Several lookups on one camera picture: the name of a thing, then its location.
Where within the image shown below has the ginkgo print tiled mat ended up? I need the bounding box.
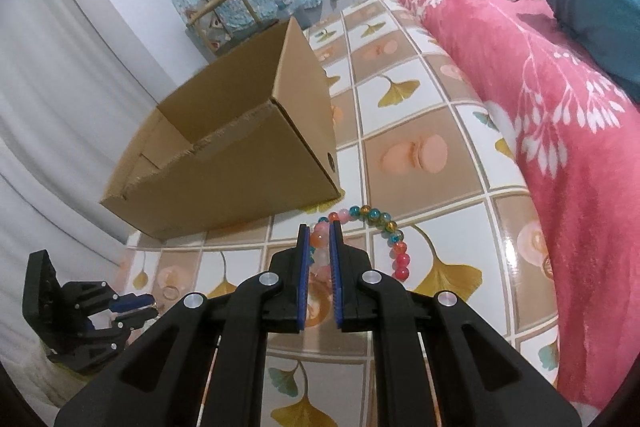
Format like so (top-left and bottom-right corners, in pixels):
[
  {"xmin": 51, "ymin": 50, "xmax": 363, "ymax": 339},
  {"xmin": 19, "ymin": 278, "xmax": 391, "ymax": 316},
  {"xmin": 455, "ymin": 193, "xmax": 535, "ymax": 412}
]
[{"xmin": 115, "ymin": 0, "xmax": 563, "ymax": 427}]

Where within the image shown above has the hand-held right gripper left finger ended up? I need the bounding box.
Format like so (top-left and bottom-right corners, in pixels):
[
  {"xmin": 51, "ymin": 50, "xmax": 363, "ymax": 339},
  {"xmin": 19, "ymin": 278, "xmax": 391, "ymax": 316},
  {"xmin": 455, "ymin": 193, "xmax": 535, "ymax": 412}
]
[{"xmin": 54, "ymin": 223, "xmax": 310, "ymax": 427}]

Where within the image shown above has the white curtain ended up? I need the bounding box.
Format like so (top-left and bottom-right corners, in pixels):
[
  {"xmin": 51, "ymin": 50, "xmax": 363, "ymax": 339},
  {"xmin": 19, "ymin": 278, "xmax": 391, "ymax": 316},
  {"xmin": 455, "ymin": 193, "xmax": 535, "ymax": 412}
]
[{"xmin": 0, "ymin": 0, "xmax": 211, "ymax": 258}]

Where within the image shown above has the colourful beaded bracelet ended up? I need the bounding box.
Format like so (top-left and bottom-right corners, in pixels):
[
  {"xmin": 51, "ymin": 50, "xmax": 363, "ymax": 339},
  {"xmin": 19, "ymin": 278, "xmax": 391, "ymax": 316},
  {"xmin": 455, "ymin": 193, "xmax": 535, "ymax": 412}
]
[{"xmin": 307, "ymin": 205, "xmax": 413, "ymax": 283}]

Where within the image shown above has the pink floral blanket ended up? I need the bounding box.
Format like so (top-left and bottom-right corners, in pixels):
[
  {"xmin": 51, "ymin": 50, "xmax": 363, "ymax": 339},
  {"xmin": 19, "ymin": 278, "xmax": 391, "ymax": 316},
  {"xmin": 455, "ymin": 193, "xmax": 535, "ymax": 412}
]
[{"xmin": 397, "ymin": 0, "xmax": 640, "ymax": 410}]

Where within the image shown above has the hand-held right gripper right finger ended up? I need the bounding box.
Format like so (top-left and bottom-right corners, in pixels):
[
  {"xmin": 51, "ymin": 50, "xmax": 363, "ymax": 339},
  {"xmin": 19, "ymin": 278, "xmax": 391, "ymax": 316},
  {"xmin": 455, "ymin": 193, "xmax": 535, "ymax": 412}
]
[{"xmin": 327, "ymin": 221, "xmax": 583, "ymax": 427}]

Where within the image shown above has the brown cardboard box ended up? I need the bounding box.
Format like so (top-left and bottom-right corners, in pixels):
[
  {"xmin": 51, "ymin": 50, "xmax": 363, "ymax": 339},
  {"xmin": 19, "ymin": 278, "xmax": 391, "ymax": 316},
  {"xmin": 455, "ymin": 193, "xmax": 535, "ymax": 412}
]
[{"xmin": 99, "ymin": 17, "xmax": 346, "ymax": 240}]

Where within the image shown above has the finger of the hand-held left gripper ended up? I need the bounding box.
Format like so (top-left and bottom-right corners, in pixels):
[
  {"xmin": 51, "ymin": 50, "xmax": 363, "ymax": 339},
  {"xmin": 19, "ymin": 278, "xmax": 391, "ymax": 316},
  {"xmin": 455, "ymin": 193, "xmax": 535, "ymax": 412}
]
[
  {"xmin": 112, "ymin": 308, "xmax": 161, "ymax": 333},
  {"xmin": 107, "ymin": 293, "xmax": 156, "ymax": 313}
]

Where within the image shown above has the blue plush pillow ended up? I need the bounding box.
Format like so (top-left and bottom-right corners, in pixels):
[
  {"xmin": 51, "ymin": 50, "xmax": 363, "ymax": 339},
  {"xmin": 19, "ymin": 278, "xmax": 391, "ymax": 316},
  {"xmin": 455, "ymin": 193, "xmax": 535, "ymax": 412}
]
[{"xmin": 525, "ymin": 0, "xmax": 640, "ymax": 102}]

